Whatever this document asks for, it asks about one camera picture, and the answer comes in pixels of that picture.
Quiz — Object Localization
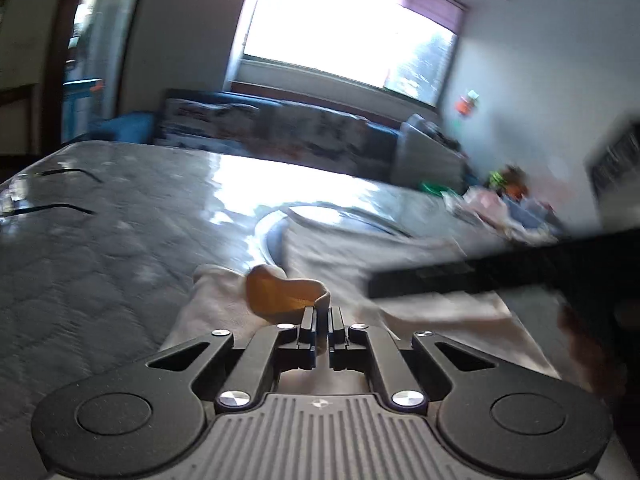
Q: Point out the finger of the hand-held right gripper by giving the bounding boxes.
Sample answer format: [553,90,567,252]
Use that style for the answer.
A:
[367,244,562,300]

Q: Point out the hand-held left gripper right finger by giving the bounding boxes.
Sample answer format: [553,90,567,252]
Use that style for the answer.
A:
[328,305,497,409]

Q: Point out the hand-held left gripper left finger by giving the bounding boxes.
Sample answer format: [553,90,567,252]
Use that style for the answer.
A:
[147,305,319,409]

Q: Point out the cream garment with orange lining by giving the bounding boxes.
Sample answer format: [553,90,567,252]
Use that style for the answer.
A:
[161,205,563,383]

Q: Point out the person's right hand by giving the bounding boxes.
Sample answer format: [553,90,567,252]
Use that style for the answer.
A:
[557,305,629,400]

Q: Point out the pile of colourful toys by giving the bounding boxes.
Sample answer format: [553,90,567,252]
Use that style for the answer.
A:
[419,162,571,241]

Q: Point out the grey storage box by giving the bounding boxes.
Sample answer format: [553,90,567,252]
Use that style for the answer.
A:
[391,113,468,195]

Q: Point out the blue sofa with printed cover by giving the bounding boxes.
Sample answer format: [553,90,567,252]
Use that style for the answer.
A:
[154,88,403,183]

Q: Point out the bright window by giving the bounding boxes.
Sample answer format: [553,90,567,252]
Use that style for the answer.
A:
[234,0,461,107]

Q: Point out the blue plastic stool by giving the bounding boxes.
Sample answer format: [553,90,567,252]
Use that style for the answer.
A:
[64,111,155,147]

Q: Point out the colourful wall stickers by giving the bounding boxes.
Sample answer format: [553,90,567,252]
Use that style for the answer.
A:
[452,88,482,119]

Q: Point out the dark wooden door frame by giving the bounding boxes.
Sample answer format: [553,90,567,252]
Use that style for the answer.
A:
[31,0,101,153]

